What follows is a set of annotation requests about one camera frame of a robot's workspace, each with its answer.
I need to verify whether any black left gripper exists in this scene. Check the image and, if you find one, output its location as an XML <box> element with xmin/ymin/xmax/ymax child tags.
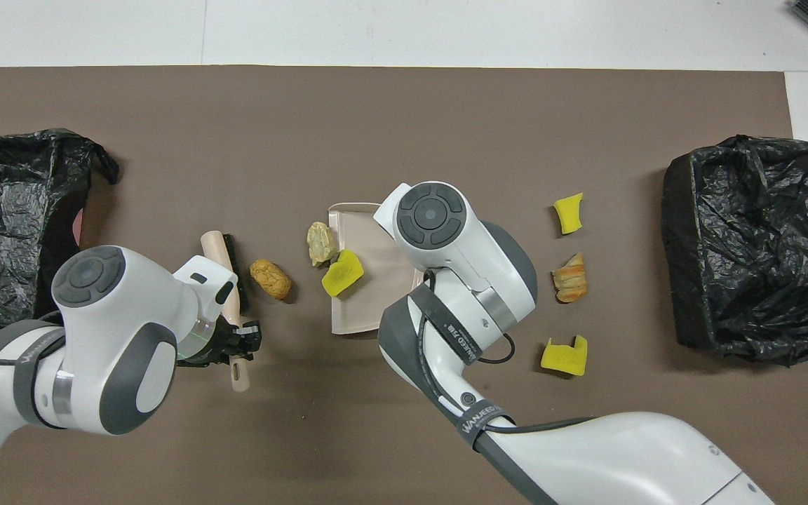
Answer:
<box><xmin>180</xmin><ymin>320</ymin><xmax>263</xmax><ymax>368</ymax></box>

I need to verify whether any brown oval bread roll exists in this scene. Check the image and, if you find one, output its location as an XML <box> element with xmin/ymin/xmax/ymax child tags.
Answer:
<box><xmin>249</xmin><ymin>259</ymin><xmax>292</xmax><ymax>301</ymax></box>

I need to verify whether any beige brush with black bristles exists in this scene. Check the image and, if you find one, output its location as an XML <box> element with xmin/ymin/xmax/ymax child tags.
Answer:
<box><xmin>200</xmin><ymin>230</ymin><xmax>251</xmax><ymax>393</ymax></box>

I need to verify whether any yellow sponge chunk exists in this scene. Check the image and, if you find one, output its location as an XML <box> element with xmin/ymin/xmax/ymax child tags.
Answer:
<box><xmin>321</xmin><ymin>249</ymin><xmax>365</xmax><ymax>299</ymax></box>

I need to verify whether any pale beige bread chunk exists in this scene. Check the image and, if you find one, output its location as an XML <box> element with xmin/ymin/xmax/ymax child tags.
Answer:
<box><xmin>306</xmin><ymin>222</ymin><xmax>340</xmax><ymax>268</ymax></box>

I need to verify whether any beige plastic dustpan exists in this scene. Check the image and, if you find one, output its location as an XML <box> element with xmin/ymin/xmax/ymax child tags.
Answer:
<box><xmin>327</xmin><ymin>202</ymin><xmax>424</xmax><ymax>336</ymax></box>

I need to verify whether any notched yellow sponge piece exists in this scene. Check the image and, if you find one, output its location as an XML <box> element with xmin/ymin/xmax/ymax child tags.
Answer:
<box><xmin>541</xmin><ymin>335</ymin><xmax>588</xmax><ymax>377</ymax></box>

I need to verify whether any orange striped bread piece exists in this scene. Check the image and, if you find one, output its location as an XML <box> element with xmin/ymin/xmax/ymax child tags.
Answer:
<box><xmin>551</xmin><ymin>252</ymin><xmax>588</xmax><ymax>304</ymax></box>

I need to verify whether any small yellow sponge piece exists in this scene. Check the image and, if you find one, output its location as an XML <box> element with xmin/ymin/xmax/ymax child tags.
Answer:
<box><xmin>553</xmin><ymin>193</ymin><xmax>584</xmax><ymax>236</ymax></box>

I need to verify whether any pink plastic bin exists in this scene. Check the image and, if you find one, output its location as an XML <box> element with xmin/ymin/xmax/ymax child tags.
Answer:
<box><xmin>71</xmin><ymin>208</ymin><xmax>89</xmax><ymax>278</ymax></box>

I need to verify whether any black plastic trash bag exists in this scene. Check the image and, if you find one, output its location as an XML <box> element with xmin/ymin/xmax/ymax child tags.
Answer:
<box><xmin>661</xmin><ymin>135</ymin><xmax>808</xmax><ymax>367</ymax></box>
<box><xmin>0</xmin><ymin>128</ymin><xmax>121</xmax><ymax>346</ymax></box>

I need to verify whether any brown paper table mat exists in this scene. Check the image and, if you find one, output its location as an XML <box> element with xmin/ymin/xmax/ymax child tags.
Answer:
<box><xmin>0</xmin><ymin>65</ymin><xmax>808</xmax><ymax>505</ymax></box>

